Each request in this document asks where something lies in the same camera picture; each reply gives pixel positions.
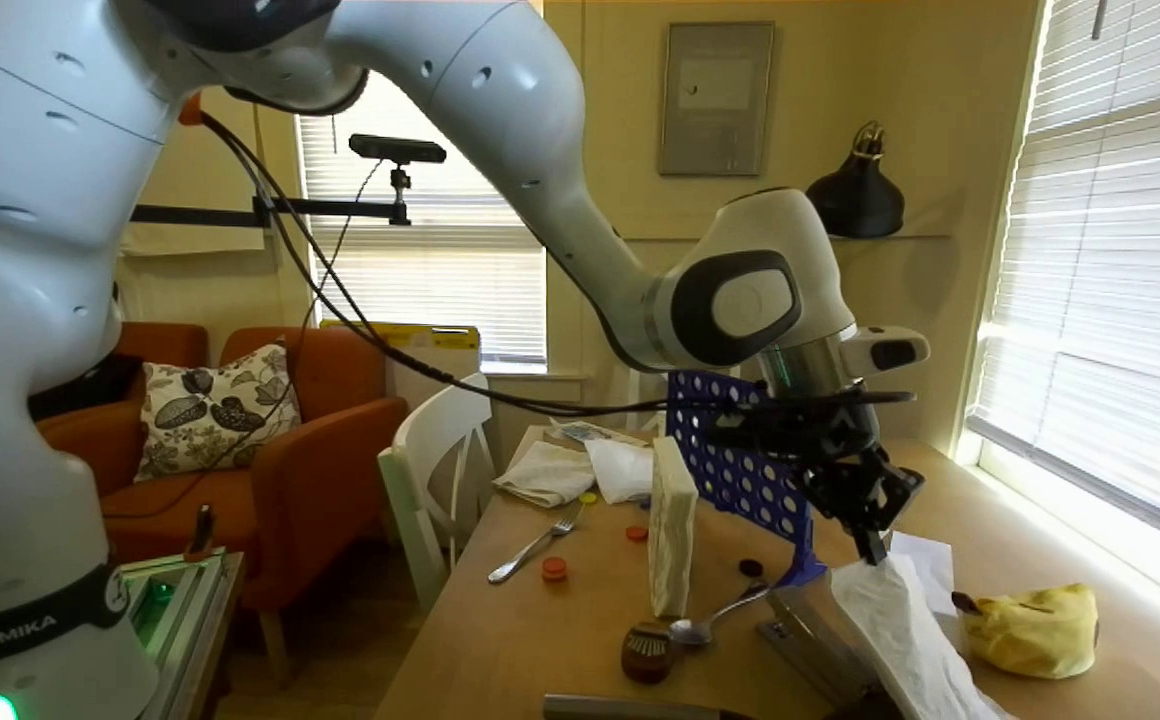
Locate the black boom pole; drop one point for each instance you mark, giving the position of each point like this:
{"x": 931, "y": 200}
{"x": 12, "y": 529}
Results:
{"x": 272, "y": 210}

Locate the large white paper napkin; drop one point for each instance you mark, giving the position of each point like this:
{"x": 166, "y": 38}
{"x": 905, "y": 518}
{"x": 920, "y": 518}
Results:
{"x": 622, "y": 468}

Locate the orange armchair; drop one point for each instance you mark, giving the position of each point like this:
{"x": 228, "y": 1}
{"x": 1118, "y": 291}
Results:
{"x": 302, "y": 495}

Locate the silver metal spoon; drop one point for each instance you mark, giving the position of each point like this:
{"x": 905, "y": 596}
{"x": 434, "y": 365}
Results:
{"x": 720, "y": 617}

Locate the black game disc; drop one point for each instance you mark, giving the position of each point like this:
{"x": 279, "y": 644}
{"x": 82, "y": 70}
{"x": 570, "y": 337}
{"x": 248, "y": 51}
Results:
{"x": 751, "y": 571}

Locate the red game disc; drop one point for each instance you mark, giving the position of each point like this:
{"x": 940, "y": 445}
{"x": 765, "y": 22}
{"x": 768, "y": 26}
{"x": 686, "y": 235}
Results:
{"x": 639, "y": 533}
{"x": 555, "y": 571}

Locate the single white paper towel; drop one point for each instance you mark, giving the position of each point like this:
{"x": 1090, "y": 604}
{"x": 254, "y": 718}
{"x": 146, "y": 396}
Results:
{"x": 894, "y": 643}

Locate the black lamp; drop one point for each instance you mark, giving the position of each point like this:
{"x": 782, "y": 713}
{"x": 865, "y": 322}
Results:
{"x": 858, "y": 193}

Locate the yellow cloth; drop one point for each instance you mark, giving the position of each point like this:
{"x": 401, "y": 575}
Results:
{"x": 1036, "y": 630}

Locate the grey wall panel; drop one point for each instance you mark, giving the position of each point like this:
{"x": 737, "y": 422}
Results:
{"x": 718, "y": 98}

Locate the leaf patterned pillow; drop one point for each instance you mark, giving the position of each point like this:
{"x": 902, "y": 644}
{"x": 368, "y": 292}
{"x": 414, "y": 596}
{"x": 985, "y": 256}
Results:
{"x": 212, "y": 409}

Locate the white green equipment box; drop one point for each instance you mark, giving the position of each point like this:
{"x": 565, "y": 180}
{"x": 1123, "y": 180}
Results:
{"x": 174, "y": 604}

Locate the black camera on boom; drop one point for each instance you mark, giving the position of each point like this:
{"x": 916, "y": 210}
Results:
{"x": 397, "y": 148}

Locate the brown round object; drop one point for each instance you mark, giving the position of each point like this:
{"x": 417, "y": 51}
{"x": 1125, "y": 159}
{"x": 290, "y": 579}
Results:
{"x": 647, "y": 652}

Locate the blue connect four frame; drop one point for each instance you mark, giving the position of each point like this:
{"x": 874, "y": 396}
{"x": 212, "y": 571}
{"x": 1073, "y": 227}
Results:
{"x": 742, "y": 467}

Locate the small white paper napkin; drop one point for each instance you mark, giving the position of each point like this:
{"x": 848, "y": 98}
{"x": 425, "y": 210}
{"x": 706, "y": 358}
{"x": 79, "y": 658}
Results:
{"x": 547, "y": 467}

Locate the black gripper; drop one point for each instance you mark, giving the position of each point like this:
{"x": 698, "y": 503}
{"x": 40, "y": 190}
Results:
{"x": 854, "y": 467}

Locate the white window blinds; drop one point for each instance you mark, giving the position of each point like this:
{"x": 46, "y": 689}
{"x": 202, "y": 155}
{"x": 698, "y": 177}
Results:
{"x": 1114, "y": 266}

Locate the yellow box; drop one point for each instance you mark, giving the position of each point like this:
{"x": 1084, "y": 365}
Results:
{"x": 425, "y": 349}

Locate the white paper sheet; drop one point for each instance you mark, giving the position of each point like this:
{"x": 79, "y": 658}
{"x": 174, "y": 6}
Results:
{"x": 931, "y": 562}

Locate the white blinds behind armchair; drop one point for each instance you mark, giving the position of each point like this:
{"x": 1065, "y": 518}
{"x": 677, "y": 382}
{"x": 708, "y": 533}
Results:
{"x": 446, "y": 287}

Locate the silver metal fork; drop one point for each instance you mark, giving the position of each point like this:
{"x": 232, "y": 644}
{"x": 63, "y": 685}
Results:
{"x": 534, "y": 544}

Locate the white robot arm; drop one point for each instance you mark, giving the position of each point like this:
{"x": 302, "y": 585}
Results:
{"x": 63, "y": 266}

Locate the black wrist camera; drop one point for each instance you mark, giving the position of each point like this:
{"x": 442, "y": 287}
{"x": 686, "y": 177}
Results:
{"x": 795, "y": 424}

